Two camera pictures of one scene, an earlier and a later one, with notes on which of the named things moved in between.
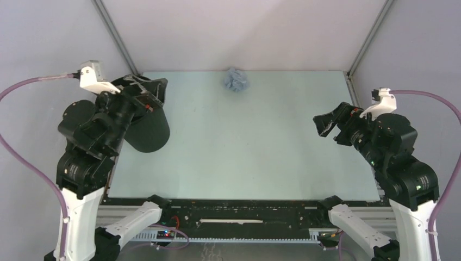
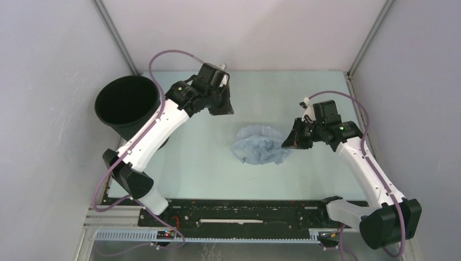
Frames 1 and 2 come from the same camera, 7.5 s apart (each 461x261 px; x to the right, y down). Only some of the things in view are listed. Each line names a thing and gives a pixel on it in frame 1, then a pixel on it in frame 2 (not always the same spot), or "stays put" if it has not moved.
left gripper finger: [155, 89] -> [217, 110]
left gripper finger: [130, 84] -> [224, 106]
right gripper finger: [325, 123] -> [296, 138]
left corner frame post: [103, 12] stays put
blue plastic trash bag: [235, 80] -> [260, 144]
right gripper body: [354, 130] -> [312, 131]
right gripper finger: [343, 111] -> [305, 144]
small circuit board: [166, 235] stays put
